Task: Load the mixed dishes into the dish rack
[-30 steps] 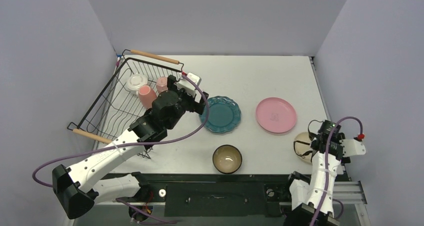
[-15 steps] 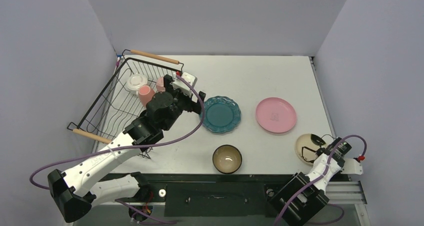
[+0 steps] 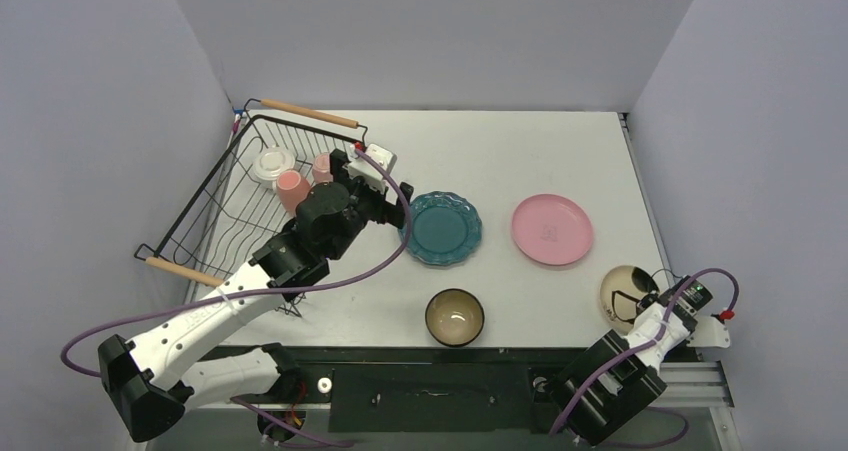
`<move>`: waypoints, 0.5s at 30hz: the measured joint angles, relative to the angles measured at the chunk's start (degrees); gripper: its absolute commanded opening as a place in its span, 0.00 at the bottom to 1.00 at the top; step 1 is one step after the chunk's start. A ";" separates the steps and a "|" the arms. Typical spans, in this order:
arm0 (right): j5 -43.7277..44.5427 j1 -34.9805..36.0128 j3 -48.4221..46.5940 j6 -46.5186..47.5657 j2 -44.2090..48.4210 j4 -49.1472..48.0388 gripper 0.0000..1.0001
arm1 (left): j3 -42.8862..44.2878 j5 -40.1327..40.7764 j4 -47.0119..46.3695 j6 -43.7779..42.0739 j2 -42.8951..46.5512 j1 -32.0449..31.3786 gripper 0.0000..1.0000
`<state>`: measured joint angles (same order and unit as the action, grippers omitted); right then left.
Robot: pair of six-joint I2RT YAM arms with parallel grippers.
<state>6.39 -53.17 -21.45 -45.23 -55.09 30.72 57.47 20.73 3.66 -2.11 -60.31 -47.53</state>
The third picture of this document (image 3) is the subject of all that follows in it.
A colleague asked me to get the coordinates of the black bowl cream inside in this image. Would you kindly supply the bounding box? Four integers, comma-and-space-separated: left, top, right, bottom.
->
424, 288, 486, 348

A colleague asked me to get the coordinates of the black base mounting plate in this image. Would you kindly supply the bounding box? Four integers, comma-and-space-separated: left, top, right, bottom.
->
244, 346, 588, 434

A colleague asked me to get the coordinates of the light pink mug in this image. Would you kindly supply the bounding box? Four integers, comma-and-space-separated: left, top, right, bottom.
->
311, 153, 334, 184

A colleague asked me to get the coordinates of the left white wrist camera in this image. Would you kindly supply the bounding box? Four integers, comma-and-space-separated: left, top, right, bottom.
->
346, 143, 397, 193

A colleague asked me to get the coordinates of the white cup with black rim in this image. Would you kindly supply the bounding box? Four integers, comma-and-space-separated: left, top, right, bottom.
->
251, 147, 297, 189

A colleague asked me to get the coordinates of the pink plastic plate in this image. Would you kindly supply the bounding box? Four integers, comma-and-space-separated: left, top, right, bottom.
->
510, 194, 595, 266

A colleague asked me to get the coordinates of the cream and black small plate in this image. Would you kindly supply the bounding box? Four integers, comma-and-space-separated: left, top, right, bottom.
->
599, 265, 658, 335

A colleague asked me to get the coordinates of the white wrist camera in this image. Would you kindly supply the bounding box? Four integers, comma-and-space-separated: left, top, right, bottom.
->
346, 143, 397, 193
688, 314, 732, 349

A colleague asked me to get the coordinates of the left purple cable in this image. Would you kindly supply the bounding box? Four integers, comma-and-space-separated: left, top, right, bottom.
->
60, 146, 413, 449

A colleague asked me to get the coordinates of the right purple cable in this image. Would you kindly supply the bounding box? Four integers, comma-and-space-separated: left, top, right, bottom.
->
548, 267, 741, 449

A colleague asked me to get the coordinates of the purple cable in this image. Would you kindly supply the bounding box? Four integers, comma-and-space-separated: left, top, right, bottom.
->
548, 267, 741, 449
60, 146, 413, 449

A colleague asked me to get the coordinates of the teal scalloped ceramic plate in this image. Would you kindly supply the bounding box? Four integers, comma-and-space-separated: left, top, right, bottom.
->
406, 191, 483, 267

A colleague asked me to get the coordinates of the dark pink mug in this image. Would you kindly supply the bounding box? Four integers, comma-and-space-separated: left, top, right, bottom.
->
275, 169, 312, 217

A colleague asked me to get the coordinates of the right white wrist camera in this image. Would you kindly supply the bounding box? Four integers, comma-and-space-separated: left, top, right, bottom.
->
688, 314, 732, 349

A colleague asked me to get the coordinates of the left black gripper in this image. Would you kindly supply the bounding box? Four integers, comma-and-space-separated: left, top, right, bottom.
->
327, 151, 412, 262

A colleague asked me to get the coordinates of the black wire dish rack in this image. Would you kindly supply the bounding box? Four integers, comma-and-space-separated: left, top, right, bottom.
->
134, 98, 368, 300

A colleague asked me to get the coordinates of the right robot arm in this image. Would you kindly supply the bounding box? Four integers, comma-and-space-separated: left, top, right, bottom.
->
545, 276, 712, 445

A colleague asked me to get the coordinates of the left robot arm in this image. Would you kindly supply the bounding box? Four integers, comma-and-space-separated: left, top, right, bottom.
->
97, 144, 413, 443

